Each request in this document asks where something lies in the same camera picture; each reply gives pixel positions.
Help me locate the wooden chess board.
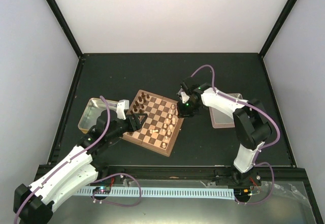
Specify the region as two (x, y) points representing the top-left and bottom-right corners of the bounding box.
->
(122, 89), (183, 156)

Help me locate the right metal tray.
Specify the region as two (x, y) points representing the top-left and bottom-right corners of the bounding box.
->
(206, 95), (243, 129)

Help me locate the metal tray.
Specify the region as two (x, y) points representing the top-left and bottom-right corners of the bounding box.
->
(206, 95), (243, 129)
(78, 98), (119, 134)

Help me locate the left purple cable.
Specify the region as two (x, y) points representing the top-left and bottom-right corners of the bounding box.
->
(12, 95), (142, 224)

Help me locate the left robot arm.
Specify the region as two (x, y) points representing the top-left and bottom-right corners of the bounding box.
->
(13, 109), (148, 223)

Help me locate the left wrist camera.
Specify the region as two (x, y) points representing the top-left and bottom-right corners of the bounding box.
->
(116, 100), (129, 120)

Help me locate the white slotted cable duct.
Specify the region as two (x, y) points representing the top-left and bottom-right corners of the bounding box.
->
(74, 186), (235, 200)

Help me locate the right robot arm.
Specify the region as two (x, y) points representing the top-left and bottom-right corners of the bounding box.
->
(177, 77), (273, 185)

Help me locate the left metal tray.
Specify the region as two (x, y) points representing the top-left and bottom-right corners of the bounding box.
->
(78, 98), (119, 134)

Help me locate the black mounting rail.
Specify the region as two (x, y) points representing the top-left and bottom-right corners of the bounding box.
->
(38, 165), (308, 185)

